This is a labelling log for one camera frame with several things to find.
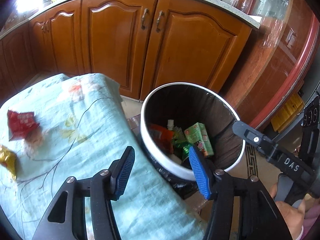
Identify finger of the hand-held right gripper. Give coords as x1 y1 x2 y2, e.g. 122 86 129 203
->
232 121 278 161

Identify speckled white countertop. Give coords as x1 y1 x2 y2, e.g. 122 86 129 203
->
0 0 262 39

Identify white rimmed bin black liner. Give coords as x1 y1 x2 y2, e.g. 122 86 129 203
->
139 82 247 198

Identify light blue floral tablecloth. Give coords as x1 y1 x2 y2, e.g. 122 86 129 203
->
0 73 208 240

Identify yellow flat box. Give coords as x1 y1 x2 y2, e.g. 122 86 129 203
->
271 94 306 132

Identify red snack wrapper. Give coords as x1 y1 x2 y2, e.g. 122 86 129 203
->
7 109 40 142

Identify green foil wrapper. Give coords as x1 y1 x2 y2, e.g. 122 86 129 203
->
174 140 193 163

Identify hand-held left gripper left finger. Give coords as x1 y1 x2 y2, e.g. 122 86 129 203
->
32 146 135 240

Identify red wooden door frame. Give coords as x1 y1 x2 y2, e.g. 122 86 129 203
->
222 0 320 130

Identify green juice carton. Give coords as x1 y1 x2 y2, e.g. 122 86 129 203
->
184 122 215 158

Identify person's right forearm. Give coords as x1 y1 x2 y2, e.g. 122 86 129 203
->
297 204 320 240

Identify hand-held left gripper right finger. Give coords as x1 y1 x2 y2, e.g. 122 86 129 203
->
189 146 293 240

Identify wooden base cabinets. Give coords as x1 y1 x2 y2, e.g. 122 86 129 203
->
0 0 253 103

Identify green spout pouch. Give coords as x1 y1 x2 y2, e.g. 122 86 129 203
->
166 119 187 147

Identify person's right hand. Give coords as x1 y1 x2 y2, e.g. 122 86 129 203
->
270 182 308 240

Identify yellow foil wrapper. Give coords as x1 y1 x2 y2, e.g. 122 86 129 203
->
0 145 17 180

